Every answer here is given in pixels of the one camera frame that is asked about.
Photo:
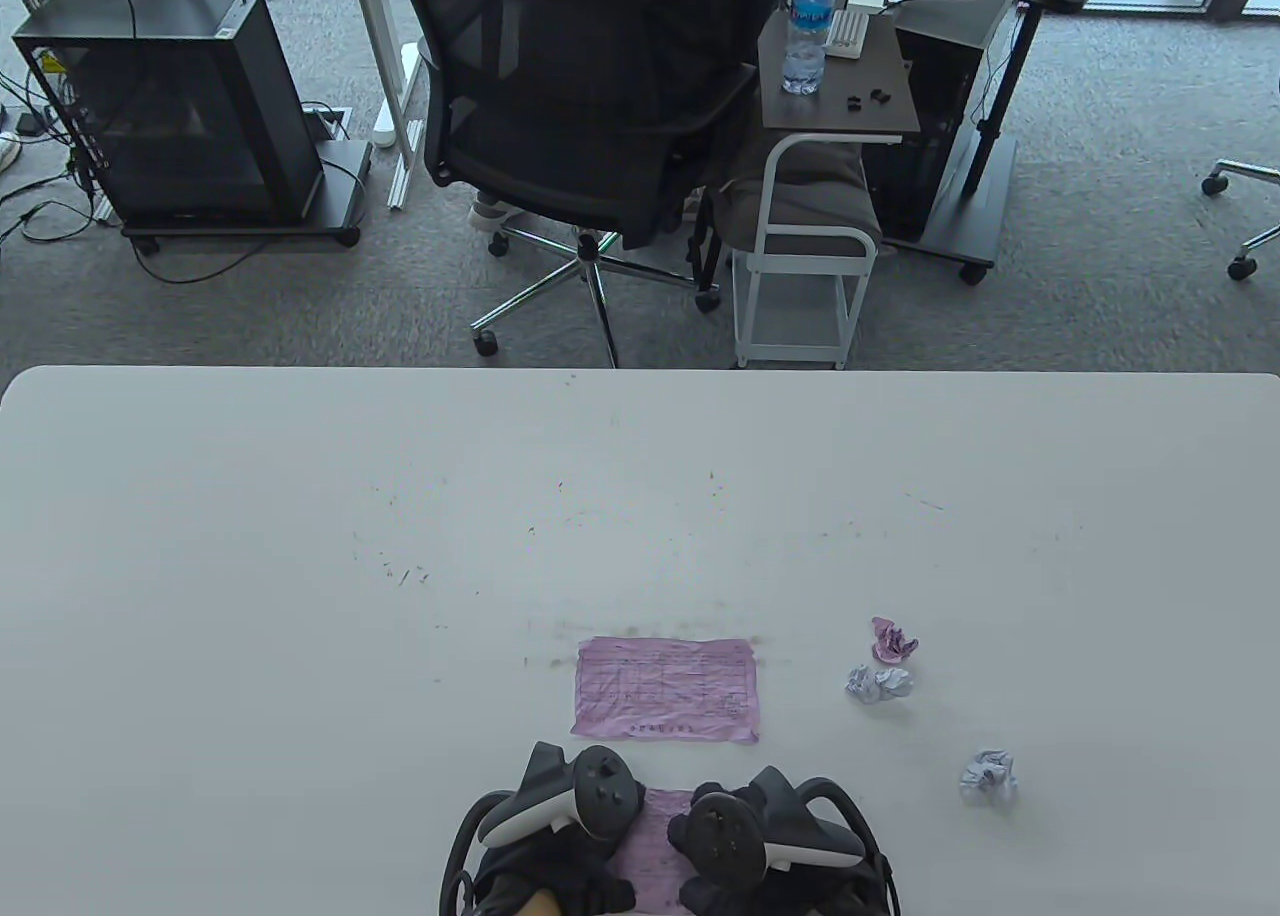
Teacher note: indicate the person's right hand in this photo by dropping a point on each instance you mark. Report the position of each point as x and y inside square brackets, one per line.
[780, 796]

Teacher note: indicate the person's left hand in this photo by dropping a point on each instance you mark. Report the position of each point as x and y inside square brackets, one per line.
[570, 871]

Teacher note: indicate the black and white controller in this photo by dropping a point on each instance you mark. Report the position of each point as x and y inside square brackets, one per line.
[725, 841]
[600, 791]

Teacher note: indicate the pink paper invoice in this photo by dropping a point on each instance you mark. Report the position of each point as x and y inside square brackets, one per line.
[665, 691]
[893, 641]
[650, 846]

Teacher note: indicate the white paper invoice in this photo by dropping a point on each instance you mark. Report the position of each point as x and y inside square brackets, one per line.
[878, 684]
[990, 776]

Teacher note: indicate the person's left forearm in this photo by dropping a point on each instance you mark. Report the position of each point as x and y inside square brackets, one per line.
[538, 906]

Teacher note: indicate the grey bag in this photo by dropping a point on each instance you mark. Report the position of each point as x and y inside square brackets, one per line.
[810, 206]

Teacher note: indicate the black computer tower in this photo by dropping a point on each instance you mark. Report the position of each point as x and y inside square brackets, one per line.
[940, 176]

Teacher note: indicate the black mesh office chair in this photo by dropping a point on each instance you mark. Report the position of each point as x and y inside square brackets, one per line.
[560, 106]
[1245, 256]

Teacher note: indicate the black wheeled platform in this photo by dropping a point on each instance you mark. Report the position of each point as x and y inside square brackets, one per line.
[340, 186]

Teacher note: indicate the black standing desk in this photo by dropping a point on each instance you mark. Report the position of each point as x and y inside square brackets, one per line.
[1000, 106]

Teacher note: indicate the white ribbed box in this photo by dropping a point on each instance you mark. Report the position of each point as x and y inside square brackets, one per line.
[848, 34]

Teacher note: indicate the clear plastic water bottle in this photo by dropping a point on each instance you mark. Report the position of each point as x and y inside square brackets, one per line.
[807, 31]

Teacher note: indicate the floor socket box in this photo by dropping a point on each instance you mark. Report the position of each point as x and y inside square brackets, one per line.
[325, 124]

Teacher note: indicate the white desk leg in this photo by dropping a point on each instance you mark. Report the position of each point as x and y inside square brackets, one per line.
[385, 56]

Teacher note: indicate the black computer case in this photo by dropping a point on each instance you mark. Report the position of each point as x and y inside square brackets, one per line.
[180, 106]

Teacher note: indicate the brown side table white frame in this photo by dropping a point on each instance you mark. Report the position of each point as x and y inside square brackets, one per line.
[840, 121]

